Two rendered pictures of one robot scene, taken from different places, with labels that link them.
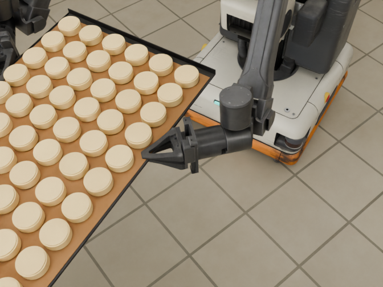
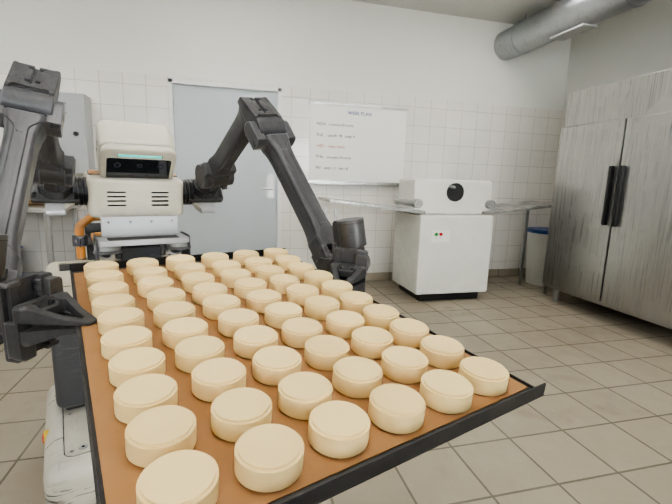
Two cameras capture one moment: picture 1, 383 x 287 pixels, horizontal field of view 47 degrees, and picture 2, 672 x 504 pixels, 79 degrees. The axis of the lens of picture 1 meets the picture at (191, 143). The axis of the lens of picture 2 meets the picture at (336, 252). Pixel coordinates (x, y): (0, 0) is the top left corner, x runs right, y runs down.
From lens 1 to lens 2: 0.89 m
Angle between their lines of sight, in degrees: 67
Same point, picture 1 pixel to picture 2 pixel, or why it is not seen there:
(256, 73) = (326, 225)
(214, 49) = (66, 425)
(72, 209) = (385, 312)
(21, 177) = (311, 326)
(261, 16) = (302, 188)
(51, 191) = (350, 316)
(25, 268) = (452, 347)
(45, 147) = (279, 307)
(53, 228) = (404, 324)
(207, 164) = not seen: outside the picture
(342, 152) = not seen: hidden behind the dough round
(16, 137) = (237, 318)
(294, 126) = not seen: hidden behind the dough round
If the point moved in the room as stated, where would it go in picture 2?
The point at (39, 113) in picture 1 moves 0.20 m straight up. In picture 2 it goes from (219, 300) to (216, 148)
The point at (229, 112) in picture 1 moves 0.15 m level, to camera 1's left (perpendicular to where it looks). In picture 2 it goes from (360, 226) to (329, 234)
